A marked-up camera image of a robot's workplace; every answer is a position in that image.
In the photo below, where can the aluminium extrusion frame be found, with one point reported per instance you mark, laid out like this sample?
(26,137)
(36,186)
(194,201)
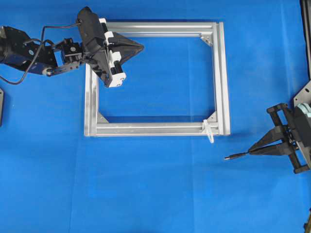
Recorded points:
(212,33)

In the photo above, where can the white zip tie loop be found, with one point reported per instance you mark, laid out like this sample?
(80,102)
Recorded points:
(207,130)

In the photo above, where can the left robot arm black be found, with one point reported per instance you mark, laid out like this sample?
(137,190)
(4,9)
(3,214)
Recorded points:
(40,56)

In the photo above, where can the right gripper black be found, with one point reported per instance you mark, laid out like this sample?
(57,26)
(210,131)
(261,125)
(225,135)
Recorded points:
(290,136)

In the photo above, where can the black base plate left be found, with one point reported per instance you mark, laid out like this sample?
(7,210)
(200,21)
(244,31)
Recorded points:
(1,104)

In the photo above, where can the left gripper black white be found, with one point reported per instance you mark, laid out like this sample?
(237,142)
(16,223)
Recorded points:
(99,43)

